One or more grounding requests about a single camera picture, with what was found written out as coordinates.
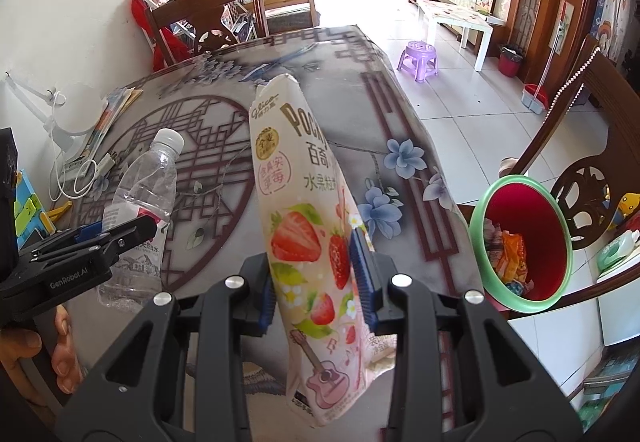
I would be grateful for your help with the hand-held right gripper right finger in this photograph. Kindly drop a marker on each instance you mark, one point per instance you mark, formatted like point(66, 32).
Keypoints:
point(362, 272)

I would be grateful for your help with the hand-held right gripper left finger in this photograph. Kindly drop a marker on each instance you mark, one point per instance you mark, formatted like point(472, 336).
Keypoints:
point(267, 297)

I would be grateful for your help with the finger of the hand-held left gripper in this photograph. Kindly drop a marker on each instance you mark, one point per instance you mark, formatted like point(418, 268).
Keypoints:
point(132, 237)
point(85, 234)

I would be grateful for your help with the clear plastic water bottle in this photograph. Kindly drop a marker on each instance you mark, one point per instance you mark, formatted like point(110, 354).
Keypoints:
point(150, 177)

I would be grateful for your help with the pink strawberry snack box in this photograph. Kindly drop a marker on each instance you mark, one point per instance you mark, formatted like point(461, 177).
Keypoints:
point(300, 202)

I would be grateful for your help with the orange plastic wrapper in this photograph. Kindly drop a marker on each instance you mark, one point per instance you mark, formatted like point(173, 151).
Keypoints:
point(515, 254)

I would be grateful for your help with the red bin with green rim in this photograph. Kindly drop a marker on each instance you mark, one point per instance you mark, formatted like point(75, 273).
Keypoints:
point(540, 222)

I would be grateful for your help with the person's left hand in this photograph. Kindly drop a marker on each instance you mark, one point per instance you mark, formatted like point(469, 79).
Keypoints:
point(67, 362)

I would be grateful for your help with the blue yellow green toy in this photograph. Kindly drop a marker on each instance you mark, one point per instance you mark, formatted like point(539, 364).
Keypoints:
point(27, 212)

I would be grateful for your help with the white power plug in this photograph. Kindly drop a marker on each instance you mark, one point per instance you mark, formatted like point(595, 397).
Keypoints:
point(107, 165)

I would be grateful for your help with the stack of booklets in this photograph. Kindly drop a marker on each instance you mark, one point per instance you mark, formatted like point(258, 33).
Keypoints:
point(110, 117)

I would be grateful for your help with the white desk lamp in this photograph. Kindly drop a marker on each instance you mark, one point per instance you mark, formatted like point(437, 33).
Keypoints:
point(75, 112)

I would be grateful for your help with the red bag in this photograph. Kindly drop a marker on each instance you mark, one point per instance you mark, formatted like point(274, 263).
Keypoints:
point(155, 32)

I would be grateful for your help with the purple plastic stool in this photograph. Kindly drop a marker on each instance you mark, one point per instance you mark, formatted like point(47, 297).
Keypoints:
point(419, 60)

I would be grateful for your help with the dark wooden chair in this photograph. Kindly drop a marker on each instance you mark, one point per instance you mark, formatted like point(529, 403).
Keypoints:
point(200, 5)

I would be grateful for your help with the red blue dustpan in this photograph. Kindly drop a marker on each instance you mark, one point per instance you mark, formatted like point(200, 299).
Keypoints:
point(534, 101)

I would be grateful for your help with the green white detergent bottle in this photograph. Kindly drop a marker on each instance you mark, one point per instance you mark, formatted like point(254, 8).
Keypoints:
point(617, 252)

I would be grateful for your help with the small red floor bin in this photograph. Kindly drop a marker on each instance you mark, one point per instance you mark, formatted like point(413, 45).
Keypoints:
point(510, 62)

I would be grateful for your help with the white coffee table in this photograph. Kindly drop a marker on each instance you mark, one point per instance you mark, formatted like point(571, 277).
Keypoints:
point(452, 15)

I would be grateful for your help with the wooden sofa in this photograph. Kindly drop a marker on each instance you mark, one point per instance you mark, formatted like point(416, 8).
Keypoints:
point(292, 5)

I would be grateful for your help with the carved wooden chair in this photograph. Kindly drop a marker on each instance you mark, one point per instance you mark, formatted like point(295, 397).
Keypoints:
point(620, 92)

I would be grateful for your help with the small wall hanging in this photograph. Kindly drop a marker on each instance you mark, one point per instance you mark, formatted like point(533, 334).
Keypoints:
point(562, 22)

